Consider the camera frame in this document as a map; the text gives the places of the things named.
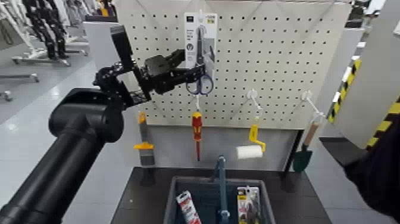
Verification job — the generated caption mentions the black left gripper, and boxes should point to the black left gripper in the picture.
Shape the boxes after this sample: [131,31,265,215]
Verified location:
[143,49,207,95]

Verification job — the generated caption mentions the blue scissors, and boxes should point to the blue scissors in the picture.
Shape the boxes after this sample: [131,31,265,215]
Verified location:
[183,12,218,96]

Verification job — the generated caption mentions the red yellow screwdriver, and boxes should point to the red yellow screwdriver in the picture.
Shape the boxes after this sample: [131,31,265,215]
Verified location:
[191,111,203,162]

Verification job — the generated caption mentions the beige pegboard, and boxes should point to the beige pegboard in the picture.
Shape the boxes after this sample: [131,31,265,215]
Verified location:
[114,0,353,130]

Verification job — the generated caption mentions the grey display stand panel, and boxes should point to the grey display stand panel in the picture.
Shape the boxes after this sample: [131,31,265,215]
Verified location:
[83,21,301,172]

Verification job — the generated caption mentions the orange grey paintbrush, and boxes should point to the orange grey paintbrush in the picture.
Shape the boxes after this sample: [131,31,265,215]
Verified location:
[133,111,156,167]

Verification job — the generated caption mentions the red white packaged item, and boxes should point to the red white packaged item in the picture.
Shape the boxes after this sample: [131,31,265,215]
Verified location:
[176,190,202,224]

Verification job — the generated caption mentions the black humanoid robot on stand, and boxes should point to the black humanoid robot on stand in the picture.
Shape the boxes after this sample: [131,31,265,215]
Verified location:
[22,0,70,61]

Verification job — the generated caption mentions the yellow black packaged tool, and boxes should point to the yellow black packaged tool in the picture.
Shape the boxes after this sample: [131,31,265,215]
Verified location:
[236,186,262,224]

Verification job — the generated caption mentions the grey pillar with hazard tape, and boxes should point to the grey pillar with hazard tape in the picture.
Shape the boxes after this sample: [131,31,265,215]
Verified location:
[312,27,365,125]
[331,0,400,150]

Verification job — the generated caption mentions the grey stand base bar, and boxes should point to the grey stand base bar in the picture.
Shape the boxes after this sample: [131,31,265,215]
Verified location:
[0,73,40,83]

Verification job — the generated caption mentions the white robot on stand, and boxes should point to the white robot on stand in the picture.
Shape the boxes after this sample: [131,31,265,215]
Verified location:
[0,0,43,60]

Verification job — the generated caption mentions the yellow handled white paint roller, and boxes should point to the yellow handled white paint roller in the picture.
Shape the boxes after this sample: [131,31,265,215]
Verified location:
[236,124,267,160]

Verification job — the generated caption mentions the black stand post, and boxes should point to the black stand post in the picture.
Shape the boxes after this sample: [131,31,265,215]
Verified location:
[282,129,305,176]

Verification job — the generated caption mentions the teal crate with handle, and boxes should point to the teal crate with handle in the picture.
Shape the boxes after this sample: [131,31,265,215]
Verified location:
[162,155,276,224]

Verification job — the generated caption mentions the wooden handled green trowel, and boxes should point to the wooden handled green trowel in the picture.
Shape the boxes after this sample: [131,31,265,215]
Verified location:
[292,121,320,173]

